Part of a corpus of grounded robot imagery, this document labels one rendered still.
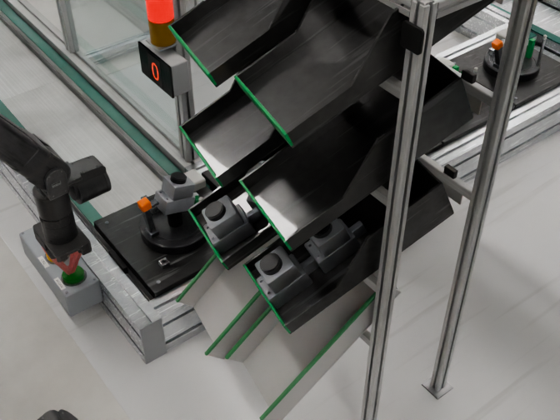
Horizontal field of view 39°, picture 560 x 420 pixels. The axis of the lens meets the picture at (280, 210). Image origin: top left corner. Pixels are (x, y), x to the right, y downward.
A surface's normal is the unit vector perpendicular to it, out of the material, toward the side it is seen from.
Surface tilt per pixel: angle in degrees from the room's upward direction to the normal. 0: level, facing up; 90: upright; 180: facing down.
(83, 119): 0
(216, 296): 45
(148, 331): 90
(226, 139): 25
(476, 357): 0
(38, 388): 0
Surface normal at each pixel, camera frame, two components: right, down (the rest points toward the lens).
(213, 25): -0.38, -0.54
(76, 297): 0.60, 0.54
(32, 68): 0.00, -0.74
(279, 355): -0.63, -0.31
